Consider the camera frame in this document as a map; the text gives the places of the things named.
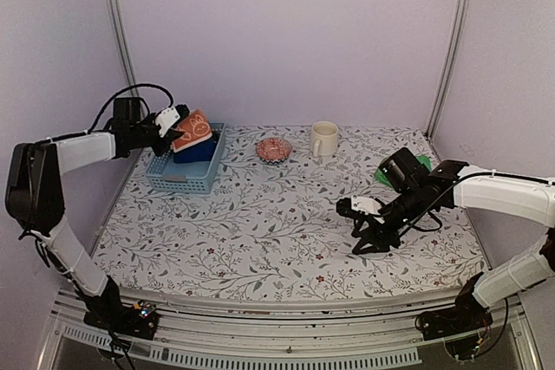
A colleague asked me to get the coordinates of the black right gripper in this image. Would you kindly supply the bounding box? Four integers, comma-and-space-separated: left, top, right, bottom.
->
353, 185, 427, 254

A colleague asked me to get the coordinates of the green microfibre towel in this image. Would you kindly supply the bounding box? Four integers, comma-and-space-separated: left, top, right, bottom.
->
374, 154, 432, 188

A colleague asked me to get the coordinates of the orange rabbit print towel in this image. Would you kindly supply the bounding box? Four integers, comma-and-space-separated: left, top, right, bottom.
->
172, 109, 212, 153

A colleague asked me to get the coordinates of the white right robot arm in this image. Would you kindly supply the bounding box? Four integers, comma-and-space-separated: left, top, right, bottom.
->
336, 147, 554, 332

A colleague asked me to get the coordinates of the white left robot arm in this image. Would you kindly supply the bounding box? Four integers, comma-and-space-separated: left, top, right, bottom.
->
5, 98, 189, 296

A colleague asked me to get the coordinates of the light blue plastic basket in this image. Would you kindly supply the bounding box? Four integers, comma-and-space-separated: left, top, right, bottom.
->
145, 122, 226, 194

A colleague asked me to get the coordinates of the blue rolled towel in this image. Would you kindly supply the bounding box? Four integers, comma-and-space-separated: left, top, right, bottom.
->
173, 140, 217, 164

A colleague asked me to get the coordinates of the cream ceramic mug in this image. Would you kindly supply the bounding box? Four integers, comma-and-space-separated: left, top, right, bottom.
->
310, 121, 339, 158

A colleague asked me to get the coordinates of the red patterned small bowl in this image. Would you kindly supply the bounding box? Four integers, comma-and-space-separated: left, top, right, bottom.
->
256, 137, 292, 165

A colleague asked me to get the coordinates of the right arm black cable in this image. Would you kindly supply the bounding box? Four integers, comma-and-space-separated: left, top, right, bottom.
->
398, 170, 555, 336

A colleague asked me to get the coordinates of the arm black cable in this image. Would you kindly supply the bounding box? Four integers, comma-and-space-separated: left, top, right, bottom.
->
398, 170, 555, 336
16, 82, 175, 267

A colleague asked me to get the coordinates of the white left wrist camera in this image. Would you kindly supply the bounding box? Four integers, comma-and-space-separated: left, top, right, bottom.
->
155, 104, 190, 138

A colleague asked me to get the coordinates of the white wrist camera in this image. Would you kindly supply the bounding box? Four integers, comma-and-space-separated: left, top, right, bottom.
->
155, 104, 190, 138
336, 196, 384, 224

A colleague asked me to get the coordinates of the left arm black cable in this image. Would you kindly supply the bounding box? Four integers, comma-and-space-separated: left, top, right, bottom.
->
16, 82, 175, 267

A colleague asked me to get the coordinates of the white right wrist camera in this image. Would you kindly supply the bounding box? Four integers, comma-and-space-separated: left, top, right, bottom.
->
336, 196, 384, 224

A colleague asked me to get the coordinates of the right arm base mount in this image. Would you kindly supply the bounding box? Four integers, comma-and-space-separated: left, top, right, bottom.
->
415, 272, 493, 341

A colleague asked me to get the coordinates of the aluminium front rail frame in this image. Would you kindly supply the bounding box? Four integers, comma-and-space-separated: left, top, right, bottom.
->
37, 289, 545, 369

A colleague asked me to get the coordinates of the aluminium left corner post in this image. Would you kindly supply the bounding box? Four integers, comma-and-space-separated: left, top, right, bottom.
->
106, 0, 138, 86

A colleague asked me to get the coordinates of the aluminium corner post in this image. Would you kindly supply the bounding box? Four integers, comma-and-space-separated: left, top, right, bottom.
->
106, 0, 138, 86
425, 0, 470, 141

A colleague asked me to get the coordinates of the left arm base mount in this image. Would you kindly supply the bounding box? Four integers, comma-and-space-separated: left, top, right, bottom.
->
79, 276, 160, 341

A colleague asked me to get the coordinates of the aluminium right corner post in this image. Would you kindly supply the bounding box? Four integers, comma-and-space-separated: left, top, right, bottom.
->
425, 0, 470, 141

